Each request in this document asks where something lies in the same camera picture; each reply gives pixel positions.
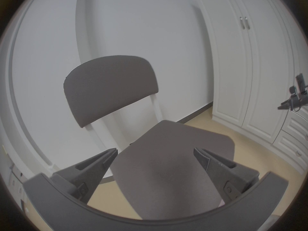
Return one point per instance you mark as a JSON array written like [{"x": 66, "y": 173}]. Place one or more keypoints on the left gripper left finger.
[{"x": 84, "y": 174}]

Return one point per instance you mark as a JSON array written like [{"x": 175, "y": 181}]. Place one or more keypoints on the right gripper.
[{"x": 299, "y": 102}]

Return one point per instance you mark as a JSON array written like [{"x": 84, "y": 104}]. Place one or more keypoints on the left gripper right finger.
[{"x": 226, "y": 177}]

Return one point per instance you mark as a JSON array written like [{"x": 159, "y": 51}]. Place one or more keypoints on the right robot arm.
[{"x": 300, "y": 83}]

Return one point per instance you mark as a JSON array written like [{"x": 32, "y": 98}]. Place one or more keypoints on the white wardrobe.
[{"x": 240, "y": 68}]

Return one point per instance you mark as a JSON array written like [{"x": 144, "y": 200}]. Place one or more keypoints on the grey white chair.
[{"x": 168, "y": 165}]

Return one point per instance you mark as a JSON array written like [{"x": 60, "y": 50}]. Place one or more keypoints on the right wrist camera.
[{"x": 292, "y": 91}]

